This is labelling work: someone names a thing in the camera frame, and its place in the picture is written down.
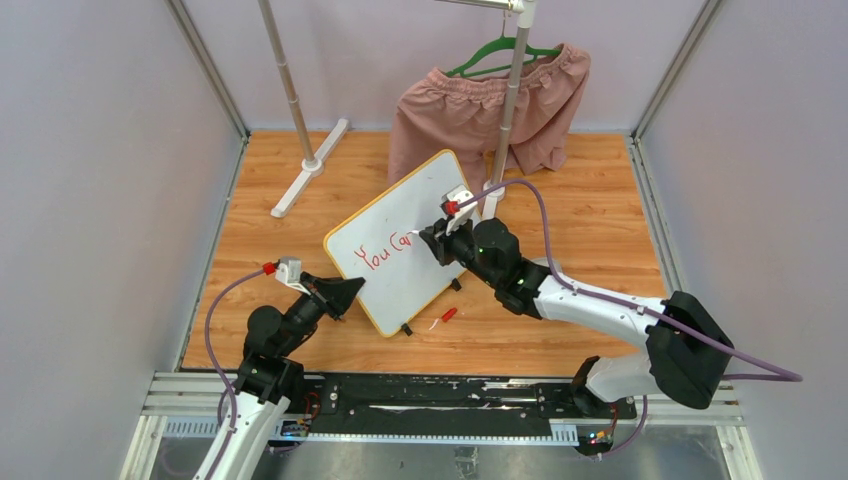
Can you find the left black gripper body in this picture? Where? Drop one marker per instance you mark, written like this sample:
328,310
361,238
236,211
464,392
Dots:
310,306

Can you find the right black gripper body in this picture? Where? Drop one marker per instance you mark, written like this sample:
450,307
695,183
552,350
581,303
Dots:
460,245

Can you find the yellow framed whiteboard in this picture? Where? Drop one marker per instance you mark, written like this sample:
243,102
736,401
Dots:
378,243

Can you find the red marker cap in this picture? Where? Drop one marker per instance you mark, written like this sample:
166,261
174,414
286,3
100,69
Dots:
448,314

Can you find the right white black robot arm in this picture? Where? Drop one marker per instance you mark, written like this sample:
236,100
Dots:
683,353

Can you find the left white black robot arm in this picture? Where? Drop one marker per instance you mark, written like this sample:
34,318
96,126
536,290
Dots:
268,382

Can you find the grey whiteboard eraser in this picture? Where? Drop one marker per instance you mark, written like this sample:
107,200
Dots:
553,264

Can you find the white clothes rack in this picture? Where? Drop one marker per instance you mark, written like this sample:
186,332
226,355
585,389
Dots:
471,117

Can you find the pink shorts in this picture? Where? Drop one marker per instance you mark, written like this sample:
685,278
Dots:
554,105

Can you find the green clothes hanger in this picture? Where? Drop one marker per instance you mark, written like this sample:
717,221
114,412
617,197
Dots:
504,53

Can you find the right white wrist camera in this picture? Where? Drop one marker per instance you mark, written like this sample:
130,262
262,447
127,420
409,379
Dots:
458,205

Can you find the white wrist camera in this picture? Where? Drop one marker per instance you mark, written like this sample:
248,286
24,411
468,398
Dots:
288,272
458,205

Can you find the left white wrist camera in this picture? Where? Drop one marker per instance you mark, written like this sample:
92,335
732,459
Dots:
288,272

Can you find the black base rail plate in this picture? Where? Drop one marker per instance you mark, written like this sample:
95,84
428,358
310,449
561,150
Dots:
395,408

